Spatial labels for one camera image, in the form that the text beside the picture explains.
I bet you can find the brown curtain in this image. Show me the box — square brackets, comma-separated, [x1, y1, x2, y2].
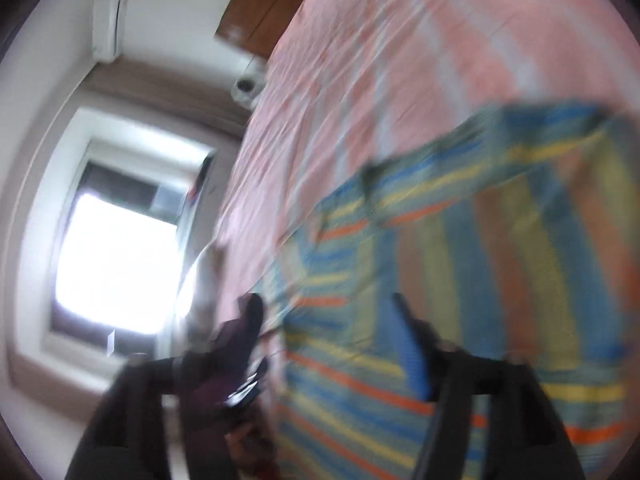
[86, 57, 252, 142]

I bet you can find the white air conditioner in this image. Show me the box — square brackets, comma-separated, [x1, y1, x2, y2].
[91, 0, 132, 64]

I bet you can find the striped knit sweater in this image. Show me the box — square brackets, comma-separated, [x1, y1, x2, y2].
[250, 101, 640, 480]

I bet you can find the pink striped bed cover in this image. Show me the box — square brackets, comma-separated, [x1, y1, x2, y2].
[214, 0, 640, 361]

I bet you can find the window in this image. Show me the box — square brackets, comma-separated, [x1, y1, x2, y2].
[49, 135, 217, 357]

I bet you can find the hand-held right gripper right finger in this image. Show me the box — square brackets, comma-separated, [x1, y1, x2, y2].
[390, 292, 586, 480]

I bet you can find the wooden headboard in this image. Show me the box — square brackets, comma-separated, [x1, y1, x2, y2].
[215, 0, 332, 59]

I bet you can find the white window bench cabinet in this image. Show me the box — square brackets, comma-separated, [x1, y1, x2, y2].
[175, 150, 223, 266]

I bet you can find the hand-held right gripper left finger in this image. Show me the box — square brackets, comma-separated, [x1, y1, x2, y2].
[65, 292, 266, 480]

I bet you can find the white table fan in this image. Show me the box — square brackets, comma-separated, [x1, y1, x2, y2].
[230, 57, 269, 109]

